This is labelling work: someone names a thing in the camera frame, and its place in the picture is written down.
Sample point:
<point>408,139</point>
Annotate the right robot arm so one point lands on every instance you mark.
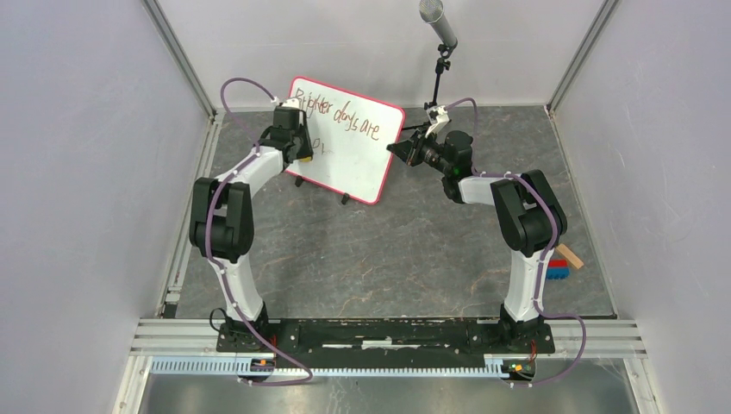
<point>529,216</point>

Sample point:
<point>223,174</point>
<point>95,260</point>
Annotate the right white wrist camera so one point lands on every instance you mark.
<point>438,119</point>

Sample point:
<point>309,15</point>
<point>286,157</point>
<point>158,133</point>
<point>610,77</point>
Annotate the red toy brick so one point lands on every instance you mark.
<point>558,264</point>

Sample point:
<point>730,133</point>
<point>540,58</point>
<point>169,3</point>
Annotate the slotted cable duct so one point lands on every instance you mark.
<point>259,368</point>

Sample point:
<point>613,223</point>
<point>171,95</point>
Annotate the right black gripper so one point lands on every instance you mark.
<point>409,150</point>

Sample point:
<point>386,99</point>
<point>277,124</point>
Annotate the blue toy brick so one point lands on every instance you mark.
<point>557,273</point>

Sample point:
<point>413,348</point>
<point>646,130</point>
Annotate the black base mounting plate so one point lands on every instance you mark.
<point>373,343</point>

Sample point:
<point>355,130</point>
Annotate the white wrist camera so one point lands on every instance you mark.
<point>438,119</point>
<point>290,102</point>

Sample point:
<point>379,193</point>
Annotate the grey microphone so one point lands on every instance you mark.
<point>432,12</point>

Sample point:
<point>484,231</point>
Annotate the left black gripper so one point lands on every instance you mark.
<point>309,150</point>

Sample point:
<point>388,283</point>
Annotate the pink framed whiteboard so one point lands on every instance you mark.
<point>349,134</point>

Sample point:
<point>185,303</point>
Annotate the black whiteboard easel stand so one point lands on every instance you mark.
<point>299,181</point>

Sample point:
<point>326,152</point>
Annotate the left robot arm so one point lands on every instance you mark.
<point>221,220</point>

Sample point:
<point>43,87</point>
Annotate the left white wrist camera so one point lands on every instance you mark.
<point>290,102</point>

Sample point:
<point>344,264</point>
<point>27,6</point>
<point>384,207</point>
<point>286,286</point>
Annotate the black microphone tripod stand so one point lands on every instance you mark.
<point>442,65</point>

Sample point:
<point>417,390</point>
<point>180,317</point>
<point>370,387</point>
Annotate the wooden block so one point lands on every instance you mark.
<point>569,256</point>

